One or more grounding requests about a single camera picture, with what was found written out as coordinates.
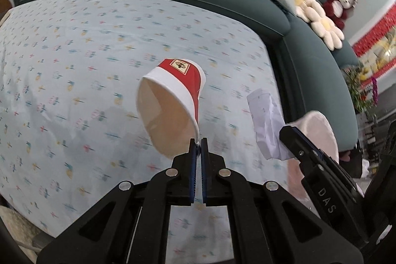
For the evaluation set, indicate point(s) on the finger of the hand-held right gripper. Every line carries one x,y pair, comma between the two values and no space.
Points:
298,140

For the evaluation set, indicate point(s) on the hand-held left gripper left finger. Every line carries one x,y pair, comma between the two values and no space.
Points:
192,168

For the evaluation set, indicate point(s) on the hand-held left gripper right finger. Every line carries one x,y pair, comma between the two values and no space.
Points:
204,168

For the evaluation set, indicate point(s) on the red and white paper cup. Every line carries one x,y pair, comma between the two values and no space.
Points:
318,134
173,115

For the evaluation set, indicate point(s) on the white paper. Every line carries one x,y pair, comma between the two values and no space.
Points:
266,115

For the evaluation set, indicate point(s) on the potted flowering plant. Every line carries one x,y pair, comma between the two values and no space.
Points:
360,90

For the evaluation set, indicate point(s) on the red teddy bear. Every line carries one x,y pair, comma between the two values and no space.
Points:
338,2

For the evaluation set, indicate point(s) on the light blue floral tablecloth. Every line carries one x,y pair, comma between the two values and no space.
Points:
77,81

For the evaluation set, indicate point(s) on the red wall banner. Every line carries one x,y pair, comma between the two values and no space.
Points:
374,44

